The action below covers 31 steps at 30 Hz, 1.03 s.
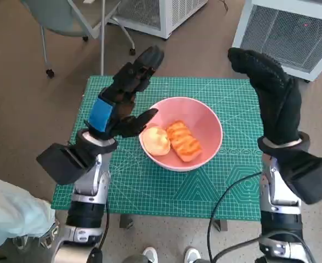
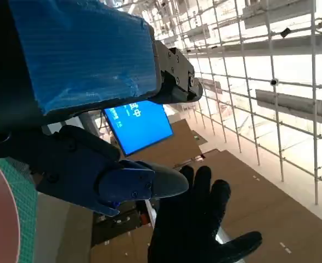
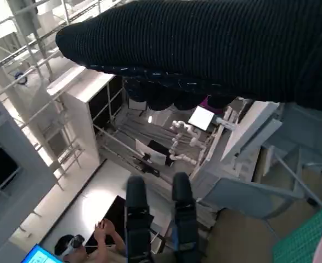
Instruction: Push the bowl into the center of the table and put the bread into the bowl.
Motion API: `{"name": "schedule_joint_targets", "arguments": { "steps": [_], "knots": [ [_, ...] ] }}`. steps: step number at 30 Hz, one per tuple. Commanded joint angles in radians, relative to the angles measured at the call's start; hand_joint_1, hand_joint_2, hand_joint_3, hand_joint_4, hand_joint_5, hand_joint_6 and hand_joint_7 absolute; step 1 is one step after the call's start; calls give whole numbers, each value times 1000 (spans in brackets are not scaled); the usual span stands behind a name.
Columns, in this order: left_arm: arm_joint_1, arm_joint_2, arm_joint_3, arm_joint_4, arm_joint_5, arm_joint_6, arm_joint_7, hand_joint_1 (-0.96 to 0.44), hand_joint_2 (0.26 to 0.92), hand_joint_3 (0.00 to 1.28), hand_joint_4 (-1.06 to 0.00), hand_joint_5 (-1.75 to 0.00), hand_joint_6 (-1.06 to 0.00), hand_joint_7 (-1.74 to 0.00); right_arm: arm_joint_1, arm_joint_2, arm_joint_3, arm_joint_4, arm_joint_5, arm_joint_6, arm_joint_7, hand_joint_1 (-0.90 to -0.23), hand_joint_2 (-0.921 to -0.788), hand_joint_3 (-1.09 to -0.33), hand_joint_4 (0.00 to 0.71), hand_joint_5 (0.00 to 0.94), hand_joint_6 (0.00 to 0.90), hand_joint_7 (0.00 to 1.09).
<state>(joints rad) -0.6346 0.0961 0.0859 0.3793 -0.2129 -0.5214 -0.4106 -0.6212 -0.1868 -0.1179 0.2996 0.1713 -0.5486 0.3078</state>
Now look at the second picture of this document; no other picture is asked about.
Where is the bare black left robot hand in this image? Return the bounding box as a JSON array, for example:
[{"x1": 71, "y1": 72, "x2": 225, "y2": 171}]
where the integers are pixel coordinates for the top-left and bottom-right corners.
[{"x1": 0, "y1": 0, "x2": 204, "y2": 217}]

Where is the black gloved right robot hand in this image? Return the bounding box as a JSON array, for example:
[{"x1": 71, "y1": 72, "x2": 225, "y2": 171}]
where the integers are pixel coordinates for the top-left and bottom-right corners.
[{"x1": 147, "y1": 165, "x2": 263, "y2": 263}]

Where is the large brown cardboard box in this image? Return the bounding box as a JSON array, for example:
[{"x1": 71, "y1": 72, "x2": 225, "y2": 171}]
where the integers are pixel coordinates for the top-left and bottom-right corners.
[{"x1": 174, "y1": 149, "x2": 322, "y2": 263}]

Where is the blue monitor screen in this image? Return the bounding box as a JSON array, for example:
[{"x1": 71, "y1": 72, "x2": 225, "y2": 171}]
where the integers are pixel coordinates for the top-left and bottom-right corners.
[{"x1": 103, "y1": 100, "x2": 174, "y2": 157}]

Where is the long grey light panel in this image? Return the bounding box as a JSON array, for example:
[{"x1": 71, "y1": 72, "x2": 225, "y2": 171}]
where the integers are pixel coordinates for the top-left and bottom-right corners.
[{"x1": 255, "y1": 89, "x2": 322, "y2": 124}]

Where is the green cutting mat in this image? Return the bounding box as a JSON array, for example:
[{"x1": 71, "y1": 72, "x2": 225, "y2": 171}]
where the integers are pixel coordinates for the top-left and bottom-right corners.
[{"x1": 0, "y1": 158, "x2": 39, "y2": 263}]

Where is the white metal grid frame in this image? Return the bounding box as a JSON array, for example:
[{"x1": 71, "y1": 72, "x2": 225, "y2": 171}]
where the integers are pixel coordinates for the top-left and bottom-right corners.
[{"x1": 105, "y1": 0, "x2": 322, "y2": 209}]

